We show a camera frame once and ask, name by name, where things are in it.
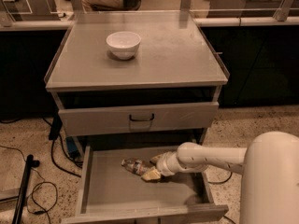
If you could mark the white ceramic bowl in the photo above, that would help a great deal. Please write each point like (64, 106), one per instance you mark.
(124, 45)

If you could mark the black metal stand bar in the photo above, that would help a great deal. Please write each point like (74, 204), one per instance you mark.
(29, 164)

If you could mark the grey top drawer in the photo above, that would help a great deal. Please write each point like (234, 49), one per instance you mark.
(108, 120)

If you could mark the grey drawer cabinet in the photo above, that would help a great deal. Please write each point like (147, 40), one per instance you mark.
(173, 65)

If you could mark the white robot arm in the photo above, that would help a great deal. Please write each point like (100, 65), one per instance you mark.
(270, 174)

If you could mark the blue box under cabinet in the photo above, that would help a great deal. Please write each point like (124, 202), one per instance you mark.
(72, 147)

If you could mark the white barrier rail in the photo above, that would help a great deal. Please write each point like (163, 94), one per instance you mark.
(207, 22)

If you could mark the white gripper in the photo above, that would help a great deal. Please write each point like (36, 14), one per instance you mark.
(164, 164)

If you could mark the grey background desk left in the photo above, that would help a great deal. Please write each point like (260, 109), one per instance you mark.
(31, 10)

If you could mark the grey background desk right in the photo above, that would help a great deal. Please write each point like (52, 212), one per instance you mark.
(242, 8)

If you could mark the grey background desk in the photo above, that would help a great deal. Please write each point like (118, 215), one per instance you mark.
(31, 10)
(242, 8)

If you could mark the black drawer handle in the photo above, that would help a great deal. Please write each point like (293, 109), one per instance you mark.
(141, 119)

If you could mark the clear plastic water bottle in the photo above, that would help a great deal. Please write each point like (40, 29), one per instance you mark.
(135, 166)

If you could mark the grey open middle drawer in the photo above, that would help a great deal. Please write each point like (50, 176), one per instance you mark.
(108, 194)

